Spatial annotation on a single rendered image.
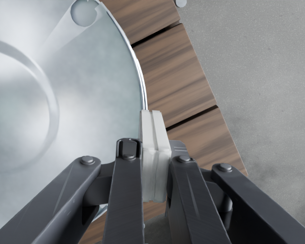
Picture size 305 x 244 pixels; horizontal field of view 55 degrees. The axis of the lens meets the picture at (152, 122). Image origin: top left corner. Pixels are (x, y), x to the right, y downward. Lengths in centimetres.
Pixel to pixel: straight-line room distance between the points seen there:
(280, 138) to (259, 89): 14
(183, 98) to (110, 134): 9
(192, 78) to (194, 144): 7
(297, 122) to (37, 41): 63
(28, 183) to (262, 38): 55
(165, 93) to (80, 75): 9
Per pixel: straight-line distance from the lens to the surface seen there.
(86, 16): 28
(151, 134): 16
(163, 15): 30
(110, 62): 27
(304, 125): 78
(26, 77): 28
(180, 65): 31
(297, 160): 81
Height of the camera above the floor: 65
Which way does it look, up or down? 73 degrees down
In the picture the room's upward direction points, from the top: 174 degrees clockwise
